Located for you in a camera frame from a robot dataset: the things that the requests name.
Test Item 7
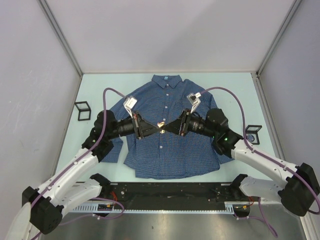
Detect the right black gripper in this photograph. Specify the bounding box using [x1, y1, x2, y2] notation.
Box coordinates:
[161, 108, 217, 139]

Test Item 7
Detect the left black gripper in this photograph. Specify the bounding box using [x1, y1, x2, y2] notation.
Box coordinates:
[107, 110, 161, 140]

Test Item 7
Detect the gold flower brooch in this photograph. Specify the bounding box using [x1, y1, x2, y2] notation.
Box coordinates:
[157, 121, 165, 128]

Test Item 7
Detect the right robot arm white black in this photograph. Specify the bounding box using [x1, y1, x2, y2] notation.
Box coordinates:
[162, 108, 320, 217]

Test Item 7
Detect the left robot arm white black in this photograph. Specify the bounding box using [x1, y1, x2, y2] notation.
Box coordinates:
[22, 110, 160, 235]

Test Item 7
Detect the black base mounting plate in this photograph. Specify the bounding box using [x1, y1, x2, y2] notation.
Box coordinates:
[100, 182, 243, 201]

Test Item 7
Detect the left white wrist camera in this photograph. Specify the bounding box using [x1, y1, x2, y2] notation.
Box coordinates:
[123, 95, 138, 118]

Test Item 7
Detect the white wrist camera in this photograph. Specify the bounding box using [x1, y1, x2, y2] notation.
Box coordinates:
[123, 95, 138, 118]
[186, 92, 202, 114]

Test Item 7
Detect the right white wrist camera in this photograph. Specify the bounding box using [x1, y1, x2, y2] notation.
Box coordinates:
[186, 92, 202, 114]

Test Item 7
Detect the small black frame display box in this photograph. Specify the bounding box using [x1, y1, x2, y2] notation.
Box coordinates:
[74, 101, 92, 122]

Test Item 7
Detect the white slotted cable duct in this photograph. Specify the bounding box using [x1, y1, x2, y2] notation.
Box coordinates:
[71, 201, 253, 214]

